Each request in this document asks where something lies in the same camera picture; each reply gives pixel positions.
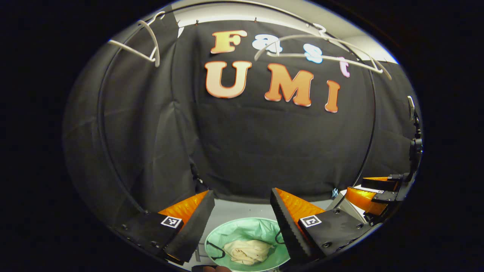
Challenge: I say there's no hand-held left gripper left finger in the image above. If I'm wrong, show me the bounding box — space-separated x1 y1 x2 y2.
113 190 215 265

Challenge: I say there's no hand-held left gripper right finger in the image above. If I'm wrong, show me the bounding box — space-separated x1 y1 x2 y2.
269 188 373 265

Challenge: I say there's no green laundry hamper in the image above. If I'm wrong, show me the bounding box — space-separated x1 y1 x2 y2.
204 217 292 272

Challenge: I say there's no cream hooded jacket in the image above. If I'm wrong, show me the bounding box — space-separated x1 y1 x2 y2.
223 239 273 265

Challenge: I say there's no white plastic hanger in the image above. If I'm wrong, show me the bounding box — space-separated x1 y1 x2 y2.
108 11 167 68
254 23 392 80

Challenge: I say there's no white grey box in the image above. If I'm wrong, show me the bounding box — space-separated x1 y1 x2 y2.
325 190 369 224

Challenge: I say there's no black backdrop cloth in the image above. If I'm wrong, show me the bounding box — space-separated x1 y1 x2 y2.
62 8 423 227

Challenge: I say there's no black clothes rail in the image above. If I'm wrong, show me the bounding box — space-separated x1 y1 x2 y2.
98 0 378 214

